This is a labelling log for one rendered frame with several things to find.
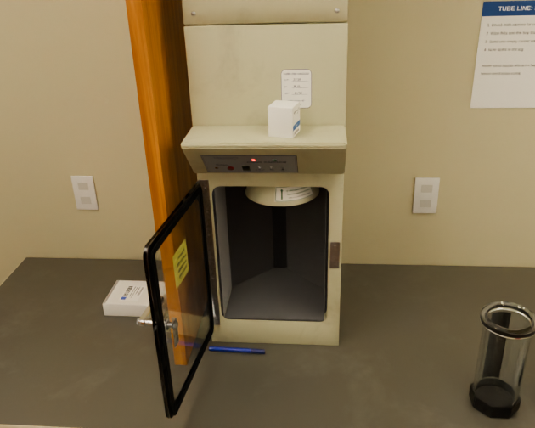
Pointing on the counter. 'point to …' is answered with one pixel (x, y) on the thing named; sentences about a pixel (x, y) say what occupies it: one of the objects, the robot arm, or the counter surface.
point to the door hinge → (211, 249)
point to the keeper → (335, 255)
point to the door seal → (160, 299)
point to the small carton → (284, 119)
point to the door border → (157, 305)
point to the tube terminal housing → (265, 92)
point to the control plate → (250, 163)
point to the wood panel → (162, 98)
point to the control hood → (270, 146)
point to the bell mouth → (281, 195)
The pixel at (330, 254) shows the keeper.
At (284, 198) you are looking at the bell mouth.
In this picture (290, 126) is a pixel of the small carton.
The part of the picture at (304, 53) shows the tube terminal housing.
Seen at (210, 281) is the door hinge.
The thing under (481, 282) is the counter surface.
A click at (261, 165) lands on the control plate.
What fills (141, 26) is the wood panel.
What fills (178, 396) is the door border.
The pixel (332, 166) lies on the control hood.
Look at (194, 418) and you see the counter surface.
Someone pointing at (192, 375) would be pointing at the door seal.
